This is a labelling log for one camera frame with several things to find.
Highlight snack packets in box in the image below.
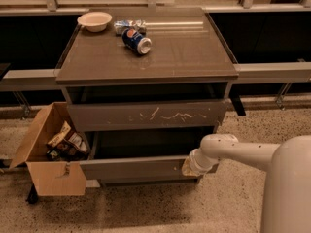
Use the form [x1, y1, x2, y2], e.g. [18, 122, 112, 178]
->
[46, 121, 89, 161]

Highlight white paper bowl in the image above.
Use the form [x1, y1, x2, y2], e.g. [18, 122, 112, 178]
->
[77, 12, 112, 32]

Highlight blue pepsi can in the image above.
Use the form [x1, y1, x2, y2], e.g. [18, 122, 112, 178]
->
[121, 28, 152, 55]

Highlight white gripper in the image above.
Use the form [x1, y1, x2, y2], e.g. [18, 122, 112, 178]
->
[182, 148, 220, 177]

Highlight crumpled silver snack bag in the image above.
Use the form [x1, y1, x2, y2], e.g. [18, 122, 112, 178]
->
[114, 19, 147, 35]

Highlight grey scratched top drawer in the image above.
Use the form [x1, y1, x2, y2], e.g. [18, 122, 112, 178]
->
[68, 100, 228, 132]

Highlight grey metal railing beam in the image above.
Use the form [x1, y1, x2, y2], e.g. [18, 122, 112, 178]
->
[0, 62, 311, 92]

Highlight grey drawer cabinet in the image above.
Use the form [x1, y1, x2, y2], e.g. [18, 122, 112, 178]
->
[55, 6, 240, 186]

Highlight open cardboard box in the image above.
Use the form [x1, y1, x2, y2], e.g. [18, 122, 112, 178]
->
[10, 102, 86, 196]

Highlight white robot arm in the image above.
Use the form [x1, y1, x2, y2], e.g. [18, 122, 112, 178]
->
[182, 134, 311, 233]

